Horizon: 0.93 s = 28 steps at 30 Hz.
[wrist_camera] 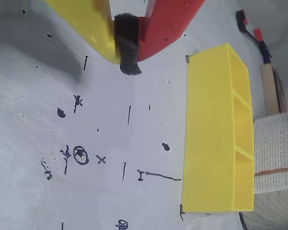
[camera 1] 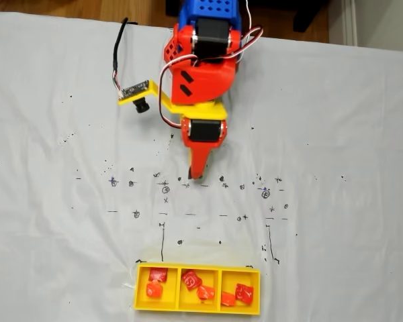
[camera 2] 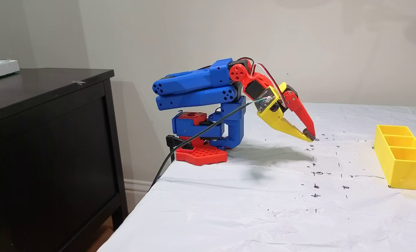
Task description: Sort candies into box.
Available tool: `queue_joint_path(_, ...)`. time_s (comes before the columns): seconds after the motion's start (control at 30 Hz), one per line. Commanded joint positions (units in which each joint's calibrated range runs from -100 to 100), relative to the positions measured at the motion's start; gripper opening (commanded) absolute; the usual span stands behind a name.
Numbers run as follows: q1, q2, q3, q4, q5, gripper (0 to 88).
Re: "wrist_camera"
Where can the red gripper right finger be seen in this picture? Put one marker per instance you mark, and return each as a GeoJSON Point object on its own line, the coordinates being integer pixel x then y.
{"type": "Point", "coordinates": [168, 24]}

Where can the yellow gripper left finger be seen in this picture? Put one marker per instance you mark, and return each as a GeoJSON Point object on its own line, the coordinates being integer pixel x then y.
{"type": "Point", "coordinates": [81, 19]}

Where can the yellow three-compartment box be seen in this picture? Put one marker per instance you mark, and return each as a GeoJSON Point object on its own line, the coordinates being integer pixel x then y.
{"type": "Point", "coordinates": [211, 131]}

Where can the black clamp with red tips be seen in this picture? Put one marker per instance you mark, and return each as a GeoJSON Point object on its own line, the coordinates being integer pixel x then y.
{"type": "Point", "coordinates": [254, 36]}

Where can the pale wooden stick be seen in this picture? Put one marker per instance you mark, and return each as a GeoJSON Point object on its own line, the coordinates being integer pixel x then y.
{"type": "Point", "coordinates": [270, 91]}

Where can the white plastic table cover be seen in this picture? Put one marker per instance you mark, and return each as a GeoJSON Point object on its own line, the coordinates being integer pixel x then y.
{"type": "Point", "coordinates": [50, 143]}

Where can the paint can with printed label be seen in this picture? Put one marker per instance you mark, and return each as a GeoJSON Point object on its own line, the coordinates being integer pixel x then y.
{"type": "Point", "coordinates": [276, 155]}

